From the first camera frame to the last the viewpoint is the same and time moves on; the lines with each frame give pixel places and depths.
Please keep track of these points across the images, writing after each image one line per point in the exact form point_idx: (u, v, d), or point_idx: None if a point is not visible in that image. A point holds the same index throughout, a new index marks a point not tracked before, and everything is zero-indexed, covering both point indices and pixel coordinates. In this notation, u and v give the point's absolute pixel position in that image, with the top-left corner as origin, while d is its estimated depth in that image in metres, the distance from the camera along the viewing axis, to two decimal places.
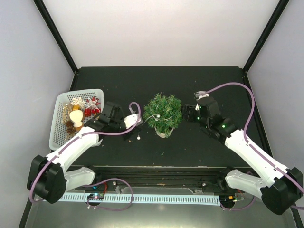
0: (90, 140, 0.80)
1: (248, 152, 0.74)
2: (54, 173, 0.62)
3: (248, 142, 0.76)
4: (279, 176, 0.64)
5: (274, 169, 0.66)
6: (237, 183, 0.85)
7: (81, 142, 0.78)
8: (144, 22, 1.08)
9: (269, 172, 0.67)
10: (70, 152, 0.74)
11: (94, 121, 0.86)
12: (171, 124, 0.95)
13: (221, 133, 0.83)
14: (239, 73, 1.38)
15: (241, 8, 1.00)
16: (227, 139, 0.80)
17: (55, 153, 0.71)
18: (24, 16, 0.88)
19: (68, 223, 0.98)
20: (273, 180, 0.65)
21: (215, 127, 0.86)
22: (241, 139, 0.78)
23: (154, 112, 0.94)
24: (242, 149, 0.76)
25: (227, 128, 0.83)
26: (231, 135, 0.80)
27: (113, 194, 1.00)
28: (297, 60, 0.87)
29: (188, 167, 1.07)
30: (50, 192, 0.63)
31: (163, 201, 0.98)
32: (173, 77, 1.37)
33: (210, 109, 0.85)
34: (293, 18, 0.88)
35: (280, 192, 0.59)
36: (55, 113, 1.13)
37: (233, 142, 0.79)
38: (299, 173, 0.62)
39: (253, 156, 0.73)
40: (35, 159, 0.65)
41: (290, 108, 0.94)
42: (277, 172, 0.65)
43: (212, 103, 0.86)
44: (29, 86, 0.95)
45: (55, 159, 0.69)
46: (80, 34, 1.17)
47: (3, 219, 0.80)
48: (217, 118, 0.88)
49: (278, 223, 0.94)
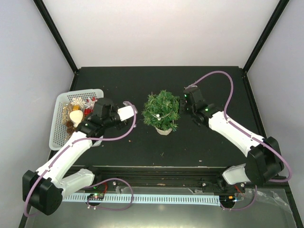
0: (82, 146, 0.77)
1: (228, 128, 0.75)
2: (45, 188, 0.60)
3: (228, 119, 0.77)
4: (254, 144, 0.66)
5: (251, 139, 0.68)
6: (231, 175, 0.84)
7: (71, 150, 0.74)
8: (145, 22, 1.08)
9: (245, 142, 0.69)
10: (61, 163, 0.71)
11: (86, 123, 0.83)
12: (175, 115, 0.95)
13: (205, 117, 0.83)
14: (238, 74, 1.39)
15: (241, 8, 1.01)
16: (209, 119, 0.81)
17: (45, 167, 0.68)
18: (24, 15, 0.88)
19: (68, 223, 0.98)
20: (249, 148, 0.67)
21: (201, 112, 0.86)
22: (222, 118, 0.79)
23: (153, 112, 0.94)
24: (223, 127, 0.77)
25: (210, 111, 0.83)
26: (213, 116, 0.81)
27: (113, 194, 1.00)
28: (297, 60, 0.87)
29: (188, 166, 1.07)
30: (44, 206, 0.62)
31: (162, 201, 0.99)
32: (173, 77, 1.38)
33: (194, 96, 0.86)
34: (293, 18, 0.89)
35: (257, 158, 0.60)
36: (55, 113, 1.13)
37: (214, 121, 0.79)
38: (274, 141, 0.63)
39: (232, 131, 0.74)
40: (26, 174, 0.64)
41: (290, 108, 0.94)
42: (253, 141, 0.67)
43: (195, 90, 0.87)
44: (29, 86, 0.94)
45: (45, 174, 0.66)
46: (80, 34, 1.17)
47: (3, 219, 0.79)
48: (202, 103, 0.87)
49: (278, 223, 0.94)
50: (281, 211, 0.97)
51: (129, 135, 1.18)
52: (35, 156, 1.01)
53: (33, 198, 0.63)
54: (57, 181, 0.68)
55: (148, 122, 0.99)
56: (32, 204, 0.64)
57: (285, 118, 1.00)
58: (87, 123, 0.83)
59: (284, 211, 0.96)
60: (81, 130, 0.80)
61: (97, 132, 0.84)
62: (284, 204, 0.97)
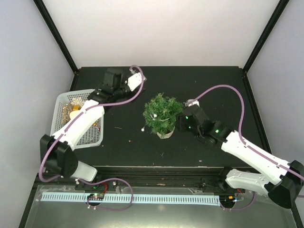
0: (95, 115, 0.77)
1: (249, 154, 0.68)
2: (62, 150, 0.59)
3: (246, 143, 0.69)
4: (283, 173, 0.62)
5: (277, 166, 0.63)
6: (239, 183, 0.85)
7: (85, 117, 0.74)
8: (144, 23, 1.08)
9: (273, 171, 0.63)
10: (76, 128, 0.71)
11: (97, 93, 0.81)
12: (166, 124, 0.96)
13: (216, 138, 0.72)
14: (239, 74, 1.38)
15: (241, 8, 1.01)
16: (223, 143, 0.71)
17: (61, 131, 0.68)
18: (24, 14, 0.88)
19: (68, 223, 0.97)
20: (279, 178, 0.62)
21: (209, 133, 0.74)
22: (238, 141, 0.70)
23: (152, 110, 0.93)
24: (242, 153, 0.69)
25: (221, 131, 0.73)
26: (227, 139, 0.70)
27: (113, 194, 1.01)
28: (297, 59, 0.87)
29: (188, 166, 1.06)
30: (62, 168, 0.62)
31: (162, 201, 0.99)
32: (173, 77, 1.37)
33: (197, 117, 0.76)
34: (293, 18, 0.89)
35: (289, 189, 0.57)
36: (55, 113, 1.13)
37: (231, 146, 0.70)
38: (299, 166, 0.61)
39: (255, 157, 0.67)
40: (42, 137, 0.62)
41: (291, 108, 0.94)
42: (280, 169, 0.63)
43: (197, 111, 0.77)
44: (29, 86, 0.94)
45: (61, 137, 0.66)
46: (80, 34, 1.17)
47: (3, 219, 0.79)
48: (207, 122, 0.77)
49: (279, 224, 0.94)
50: (281, 211, 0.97)
51: (129, 135, 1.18)
52: (35, 156, 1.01)
53: (50, 162, 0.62)
54: (73, 145, 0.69)
55: (145, 117, 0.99)
56: (47, 167, 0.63)
57: (285, 118, 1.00)
58: (99, 92, 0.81)
59: (284, 211, 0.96)
60: (94, 98, 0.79)
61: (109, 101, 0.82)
62: None
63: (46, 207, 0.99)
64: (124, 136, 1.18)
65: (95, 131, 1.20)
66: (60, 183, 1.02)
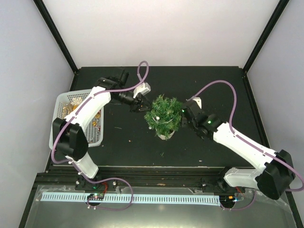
0: (103, 99, 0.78)
1: (236, 143, 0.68)
2: (74, 132, 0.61)
3: (235, 133, 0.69)
4: (268, 161, 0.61)
5: (263, 155, 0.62)
6: (235, 179, 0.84)
7: (94, 102, 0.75)
8: (145, 23, 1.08)
9: (258, 159, 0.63)
10: (87, 112, 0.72)
11: (104, 80, 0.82)
12: (171, 126, 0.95)
13: (208, 129, 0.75)
14: (238, 74, 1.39)
15: (241, 9, 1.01)
16: (214, 133, 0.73)
17: (72, 114, 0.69)
18: (24, 14, 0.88)
19: (68, 224, 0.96)
20: (264, 166, 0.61)
21: (202, 125, 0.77)
22: (228, 131, 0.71)
23: (155, 113, 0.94)
24: (230, 141, 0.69)
25: (213, 123, 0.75)
26: (218, 129, 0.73)
27: (113, 194, 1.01)
28: (297, 59, 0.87)
29: (187, 166, 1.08)
30: (74, 149, 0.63)
31: (163, 201, 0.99)
32: (173, 77, 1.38)
33: (192, 110, 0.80)
34: (293, 18, 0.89)
35: (273, 175, 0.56)
36: (55, 113, 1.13)
37: (221, 136, 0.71)
38: (287, 155, 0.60)
39: (242, 147, 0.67)
40: (54, 120, 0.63)
41: (291, 107, 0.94)
42: (266, 157, 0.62)
43: (192, 104, 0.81)
44: (29, 86, 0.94)
45: (73, 119, 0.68)
46: (80, 34, 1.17)
47: (3, 219, 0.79)
48: (203, 114, 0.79)
49: (279, 223, 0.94)
50: (281, 211, 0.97)
51: (129, 135, 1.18)
52: (35, 156, 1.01)
53: (61, 144, 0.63)
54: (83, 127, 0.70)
55: (147, 119, 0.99)
56: (59, 150, 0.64)
57: (285, 118, 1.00)
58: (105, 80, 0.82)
59: (284, 211, 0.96)
60: (102, 83, 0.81)
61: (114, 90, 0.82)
62: (284, 204, 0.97)
63: (45, 207, 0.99)
64: (124, 136, 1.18)
65: (95, 131, 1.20)
66: (61, 183, 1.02)
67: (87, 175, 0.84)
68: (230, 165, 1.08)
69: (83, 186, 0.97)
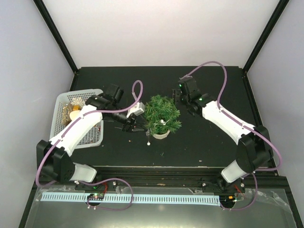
0: (93, 119, 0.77)
1: (221, 117, 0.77)
2: (59, 156, 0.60)
3: (221, 109, 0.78)
4: (245, 132, 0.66)
5: (242, 127, 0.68)
6: (229, 171, 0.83)
7: (83, 123, 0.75)
8: (144, 23, 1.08)
9: (237, 130, 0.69)
10: (73, 134, 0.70)
11: (96, 98, 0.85)
12: (177, 114, 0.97)
13: (198, 106, 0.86)
14: (238, 73, 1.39)
15: (241, 9, 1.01)
16: (203, 109, 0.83)
17: (58, 137, 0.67)
18: (24, 14, 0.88)
19: (68, 224, 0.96)
20: (240, 136, 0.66)
21: (194, 101, 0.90)
22: (215, 108, 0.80)
23: (156, 120, 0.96)
24: (216, 117, 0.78)
25: (204, 100, 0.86)
26: (206, 105, 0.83)
27: (113, 194, 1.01)
28: (297, 59, 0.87)
29: (188, 166, 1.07)
30: (59, 175, 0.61)
31: (163, 201, 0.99)
32: (173, 77, 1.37)
33: (188, 86, 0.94)
34: (293, 18, 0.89)
35: (247, 145, 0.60)
36: (55, 113, 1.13)
37: (208, 112, 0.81)
38: (264, 130, 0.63)
39: (225, 119, 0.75)
40: (39, 144, 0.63)
41: (290, 107, 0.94)
42: (244, 129, 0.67)
43: (189, 81, 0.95)
44: (29, 86, 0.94)
45: (58, 142, 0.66)
46: (80, 34, 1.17)
47: (3, 219, 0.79)
48: (197, 92, 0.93)
49: (279, 223, 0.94)
50: (281, 211, 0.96)
51: (129, 135, 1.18)
52: None
53: (46, 167, 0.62)
54: (71, 150, 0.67)
55: (155, 130, 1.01)
56: (44, 173, 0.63)
57: (285, 118, 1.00)
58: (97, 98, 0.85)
59: (284, 211, 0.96)
60: (95, 101, 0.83)
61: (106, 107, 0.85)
62: (284, 204, 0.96)
63: (45, 207, 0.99)
64: (124, 136, 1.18)
65: (95, 131, 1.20)
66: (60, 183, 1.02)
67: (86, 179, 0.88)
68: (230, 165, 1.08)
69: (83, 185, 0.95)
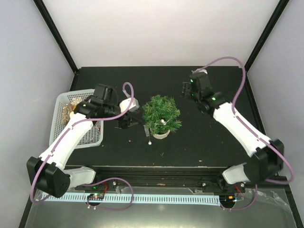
0: (82, 129, 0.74)
1: (234, 123, 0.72)
2: (51, 173, 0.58)
3: (235, 114, 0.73)
4: (260, 146, 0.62)
5: (257, 139, 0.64)
6: (232, 175, 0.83)
7: (72, 133, 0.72)
8: (144, 23, 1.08)
9: (251, 142, 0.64)
10: (64, 147, 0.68)
11: (84, 104, 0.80)
12: (177, 112, 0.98)
13: (211, 106, 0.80)
14: (239, 73, 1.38)
15: (240, 8, 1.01)
16: (215, 110, 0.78)
17: (48, 152, 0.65)
18: (24, 14, 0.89)
19: (68, 223, 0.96)
20: (254, 149, 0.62)
21: (206, 99, 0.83)
22: (229, 111, 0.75)
23: (156, 120, 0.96)
24: (229, 122, 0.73)
25: (217, 100, 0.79)
26: (220, 107, 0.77)
27: (113, 194, 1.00)
28: (297, 59, 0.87)
29: (188, 167, 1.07)
30: (55, 189, 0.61)
31: (162, 201, 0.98)
32: (173, 77, 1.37)
33: (201, 82, 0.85)
34: (293, 18, 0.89)
35: (261, 160, 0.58)
36: (55, 112, 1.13)
37: (221, 114, 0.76)
38: (280, 145, 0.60)
39: (239, 127, 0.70)
40: (29, 160, 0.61)
41: (290, 107, 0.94)
42: (260, 142, 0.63)
43: (202, 77, 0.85)
44: (29, 86, 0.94)
45: (49, 158, 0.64)
46: (80, 34, 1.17)
47: (3, 219, 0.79)
48: (210, 90, 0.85)
49: (278, 223, 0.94)
50: (281, 211, 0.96)
51: (129, 135, 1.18)
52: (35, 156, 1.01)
53: (41, 182, 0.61)
54: (62, 165, 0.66)
55: (155, 130, 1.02)
56: (39, 188, 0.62)
57: (285, 118, 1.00)
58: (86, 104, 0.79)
59: (284, 211, 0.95)
60: (83, 108, 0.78)
61: (96, 112, 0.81)
62: (283, 204, 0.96)
63: (46, 207, 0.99)
64: (124, 136, 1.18)
65: (95, 131, 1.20)
66: None
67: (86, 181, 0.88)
68: (230, 165, 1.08)
69: (83, 186, 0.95)
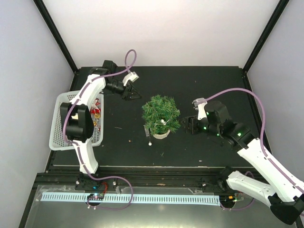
0: (100, 84, 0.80)
1: (266, 165, 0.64)
2: (82, 111, 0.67)
3: (267, 155, 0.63)
4: (298, 195, 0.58)
5: (293, 186, 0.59)
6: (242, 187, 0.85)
7: (93, 87, 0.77)
8: (145, 23, 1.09)
9: (286, 190, 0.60)
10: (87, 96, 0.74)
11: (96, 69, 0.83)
12: (177, 112, 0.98)
13: (236, 142, 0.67)
14: (239, 73, 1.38)
15: (241, 9, 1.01)
16: (242, 148, 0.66)
17: (77, 97, 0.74)
18: (24, 14, 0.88)
19: (68, 224, 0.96)
20: (292, 199, 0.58)
21: (229, 135, 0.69)
22: (259, 151, 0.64)
23: (156, 120, 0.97)
24: (258, 162, 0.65)
25: (243, 135, 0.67)
26: (249, 145, 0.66)
27: (113, 194, 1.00)
28: (298, 59, 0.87)
29: (187, 166, 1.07)
30: (83, 130, 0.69)
31: (162, 201, 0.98)
32: (173, 77, 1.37)
33: (221, 115, 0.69)
34: (293, 18, 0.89)
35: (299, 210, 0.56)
36: (55, 112, 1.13)
37: (248, 153, 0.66)
38: None
39: (271, 171, 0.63)
40: (62, 105, 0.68)
41: (291, 107, 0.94)
42: (296, 190, 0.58)
43: (221, 109, 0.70)
44: (29, 86, 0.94)
45: (78, 102, 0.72)
46: (80, 34, 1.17)
47: (3, 219, 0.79)
48: (229, 122, 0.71)
49: (279, 224, 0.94)
50: None
51: (129, 135, 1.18)
52: (35, 156, 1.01)
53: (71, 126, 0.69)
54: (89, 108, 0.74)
55: (155, 130, 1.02)
56: (69, 131, 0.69)
57: (285, 118, 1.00)
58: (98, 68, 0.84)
59: None
60: (95, 71, 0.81)
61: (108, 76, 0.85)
62: None
63: (46, 207, 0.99)
64: (124, 136, 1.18)
65: (95, 131, 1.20)
66: (61, 183, 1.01)
67: (89, 169, 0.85)
68: (230, 165, 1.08)
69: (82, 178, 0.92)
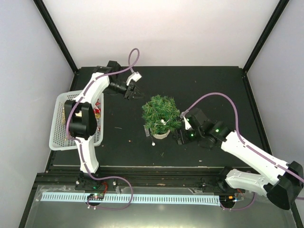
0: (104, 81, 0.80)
1: (247, 153, 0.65)
2: (86, 110, 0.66)
3: (245, 143, 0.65)
4: (281, 174, 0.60)
5: (275, 166, 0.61)
6: (240, 184, 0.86)
7: (97, 85, 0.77)
8: (145, 23, 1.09)
9: (270, 172, 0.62)
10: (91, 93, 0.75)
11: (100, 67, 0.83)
12: (177, 112, 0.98)
13: (216, 137, 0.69)
14: (239, 73, 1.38)
15: (241, 9, 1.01)
16: (223, 143, 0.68)
17: (81, 95, 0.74)
18: (24, 14, 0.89)
19: (68, 224, 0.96)
20: (277, 178, 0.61)
21: (209, 133, 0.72)
22: (237, 140, 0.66)
23: (156, 120, 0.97)
24: (239, 152, 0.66)
25: (222, 130, 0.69)
26: (226, 138, 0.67)
27: (113, 194, 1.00)
28: (298, 58, 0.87)
29: (188, 166, 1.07)
30: (87, 127, 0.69)
31: (162, 201, 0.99)
32: (173, 77, 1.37)
33: (196, 118, 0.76)
34: (293, 18, 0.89)
35: (286, 189, 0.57)
36: (55, 112, 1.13)
37: (229, 146, 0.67)
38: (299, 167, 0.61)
39: (253, 156, 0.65)
40: (66, 102, 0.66)
41: (291, 107, 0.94)
42: (279, 169, 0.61)
43: (196, 112, 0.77)
44: (29, 86, 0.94)
45: (82, 99, 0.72)
46: (80, 34, 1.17)
47: (3, 219, 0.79)
48: (208, 122, 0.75)
49: (278, 223, 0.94)
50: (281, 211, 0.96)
51: (129, 135, 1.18)
52: (35, 156, 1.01)
53: (75, 123, 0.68)
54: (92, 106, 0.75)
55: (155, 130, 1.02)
56: (72, 128, 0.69)
57: (285, 117, 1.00)
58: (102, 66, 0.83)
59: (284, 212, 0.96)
60: (100, 70, 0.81)
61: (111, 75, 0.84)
62: None
63: (46, 207, 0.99)
64: (124, 136, 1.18)
65: None
66: (61, 183, 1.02)
67: (90, 168, 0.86)
68: (230, 165, 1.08)
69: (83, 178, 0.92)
